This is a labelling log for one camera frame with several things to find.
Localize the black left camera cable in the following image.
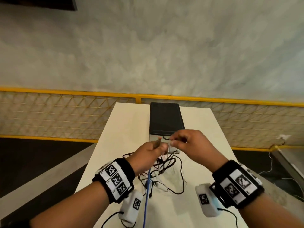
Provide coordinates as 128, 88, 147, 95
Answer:
101, 211, 136, 228

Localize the tangle of black cables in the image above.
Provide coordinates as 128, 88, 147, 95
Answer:
122, 151, 188, 195

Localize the person's left hand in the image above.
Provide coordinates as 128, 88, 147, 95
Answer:
125, 139, 169, 177

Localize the black and grey electronic box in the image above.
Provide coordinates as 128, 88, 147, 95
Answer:
149, 102, 186, 155

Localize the person's left forearm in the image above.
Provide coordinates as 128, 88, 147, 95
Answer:
30, 181, 112, 228

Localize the black left wristband with markers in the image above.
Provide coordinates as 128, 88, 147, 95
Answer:
92, 158, 136, 204

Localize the dark wall-mounted panel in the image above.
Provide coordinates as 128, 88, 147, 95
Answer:
0, 0, 78, 11

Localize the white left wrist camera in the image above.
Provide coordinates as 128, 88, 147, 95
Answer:
118, 189, 144, 224

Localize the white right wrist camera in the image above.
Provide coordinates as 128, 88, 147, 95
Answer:
195, 183, 222, 218

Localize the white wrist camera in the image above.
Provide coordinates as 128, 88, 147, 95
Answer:
118, 189, 144, 224
195, 183, 222, 218

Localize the person's right hand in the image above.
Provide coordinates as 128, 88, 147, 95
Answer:
170, 129, 229, 174

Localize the black right wristband with markers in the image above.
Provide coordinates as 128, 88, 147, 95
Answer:
209, 160, 265, 210

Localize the thin white cable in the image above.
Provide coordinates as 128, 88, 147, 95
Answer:
165, 139, 181, 160

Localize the yellow wire fence panel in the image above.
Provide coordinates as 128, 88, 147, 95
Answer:
140, 94, 304, 152
0, 87, 138, 143

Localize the black camera cable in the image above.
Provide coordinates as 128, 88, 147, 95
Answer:
101, 211, 136, 228
218, 207, 238, 228

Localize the black wristband with markers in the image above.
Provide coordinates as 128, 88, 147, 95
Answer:
92, 158, 136, 204
209, 160, 265, 210

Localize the person's right forearm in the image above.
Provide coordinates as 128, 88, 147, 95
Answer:
239, 193, 304, 228

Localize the white floor cable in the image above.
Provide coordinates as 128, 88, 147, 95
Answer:
258, 149, 304, 202

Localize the blue cable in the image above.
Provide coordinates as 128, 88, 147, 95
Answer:
142, 169, 153, 228

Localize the black right camera cable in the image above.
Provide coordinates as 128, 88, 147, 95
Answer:
218, 207, 238, 228

